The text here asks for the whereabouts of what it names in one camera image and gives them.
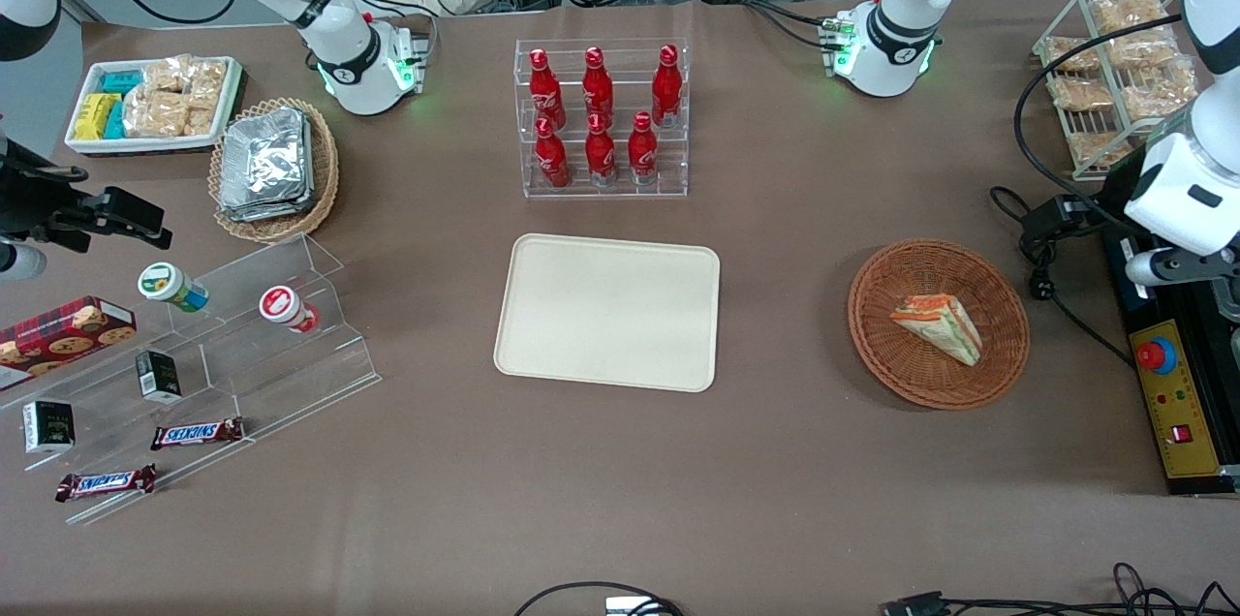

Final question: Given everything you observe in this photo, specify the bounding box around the red cola bottle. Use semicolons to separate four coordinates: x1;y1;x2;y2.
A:
585;112;619;189
528;47;567;129
628;110;661;187
651;45;684;129
535;117;574;190
582;46;615;123

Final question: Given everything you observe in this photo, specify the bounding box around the green lid yogurt cup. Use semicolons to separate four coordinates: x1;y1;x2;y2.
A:
137;262;210;315

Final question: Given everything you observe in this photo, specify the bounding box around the tan wicker basket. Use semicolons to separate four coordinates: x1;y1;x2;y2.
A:
207;97;341;244

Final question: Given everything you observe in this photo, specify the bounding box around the black power cable with plug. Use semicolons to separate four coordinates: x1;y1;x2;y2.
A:
989;185;1136;371

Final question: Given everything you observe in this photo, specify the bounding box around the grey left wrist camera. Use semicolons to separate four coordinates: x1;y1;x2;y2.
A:
1125;249;1179;289

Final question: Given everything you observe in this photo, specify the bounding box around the yellow snack pack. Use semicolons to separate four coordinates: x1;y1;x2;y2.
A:
75;92;123;141

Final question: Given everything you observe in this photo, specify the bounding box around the triangle sandwich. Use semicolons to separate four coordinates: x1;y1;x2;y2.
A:
889;293;984;368

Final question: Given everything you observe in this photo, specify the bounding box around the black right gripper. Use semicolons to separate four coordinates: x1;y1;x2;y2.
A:
0;141;174;254

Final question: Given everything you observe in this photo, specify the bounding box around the black box with yellow panel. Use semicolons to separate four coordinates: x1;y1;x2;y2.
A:
1098;151;1240;499

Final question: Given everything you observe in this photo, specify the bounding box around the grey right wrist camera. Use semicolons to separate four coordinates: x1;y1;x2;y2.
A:
0;242;47;284

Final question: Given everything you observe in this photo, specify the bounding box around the black looped cable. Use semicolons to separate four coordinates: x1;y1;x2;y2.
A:
511;581;685;616

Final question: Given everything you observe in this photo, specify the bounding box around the red lid yogurt cup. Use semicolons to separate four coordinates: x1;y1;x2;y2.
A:
258;284;322;335

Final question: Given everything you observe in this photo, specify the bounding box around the small black box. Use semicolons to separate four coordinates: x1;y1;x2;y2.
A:
21;399;77;455
135;350;184;405

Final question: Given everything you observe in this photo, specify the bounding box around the clear acrylic stepped display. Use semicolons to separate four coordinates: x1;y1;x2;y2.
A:
0;232;383;527

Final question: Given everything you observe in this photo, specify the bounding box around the cream plastic tray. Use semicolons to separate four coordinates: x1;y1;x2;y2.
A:
493;233;722;394

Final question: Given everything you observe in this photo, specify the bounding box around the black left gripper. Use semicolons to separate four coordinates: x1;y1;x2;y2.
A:
1020;172;1146;248

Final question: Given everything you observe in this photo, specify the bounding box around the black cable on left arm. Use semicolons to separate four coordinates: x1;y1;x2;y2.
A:
1013;14;1189;239

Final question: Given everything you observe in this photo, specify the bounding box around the white wire rack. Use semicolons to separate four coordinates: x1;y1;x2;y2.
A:
1031;0;1240;182

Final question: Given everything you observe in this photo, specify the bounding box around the red tartan cookie box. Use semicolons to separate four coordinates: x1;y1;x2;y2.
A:
0;295;138;393

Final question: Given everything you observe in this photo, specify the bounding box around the clear acrylic bottle rack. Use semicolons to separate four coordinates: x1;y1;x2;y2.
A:
513;37;690;200

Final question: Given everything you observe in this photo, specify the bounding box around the white rectangular snack tray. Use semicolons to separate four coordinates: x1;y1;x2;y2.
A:
64;55;244;158

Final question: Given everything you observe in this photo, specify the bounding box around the brown round wicker basket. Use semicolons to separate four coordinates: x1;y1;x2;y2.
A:
848;238;1032;412

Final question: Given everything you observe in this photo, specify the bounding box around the black cable bundle with connector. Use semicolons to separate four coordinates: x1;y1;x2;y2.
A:
880;562;1240;616

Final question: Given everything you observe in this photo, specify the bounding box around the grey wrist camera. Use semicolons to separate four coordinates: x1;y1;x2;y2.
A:
1125;249;1179;289
0;242;47;284

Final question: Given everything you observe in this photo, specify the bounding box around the silver foil pack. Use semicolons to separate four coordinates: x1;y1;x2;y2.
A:
223;108;309;208
217;117;317;224

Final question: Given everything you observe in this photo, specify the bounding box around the brown snickers bar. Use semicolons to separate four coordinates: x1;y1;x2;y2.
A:
149;416;246;452
54;464;158;504

